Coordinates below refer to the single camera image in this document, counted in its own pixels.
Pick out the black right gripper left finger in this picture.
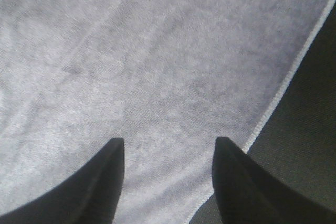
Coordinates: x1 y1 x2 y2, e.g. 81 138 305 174
1 138 124 223

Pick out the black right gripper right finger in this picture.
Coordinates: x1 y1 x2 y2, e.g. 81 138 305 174
212 137 335 223

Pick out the grey towel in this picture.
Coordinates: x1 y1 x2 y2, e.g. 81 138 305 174
1 0 335 223

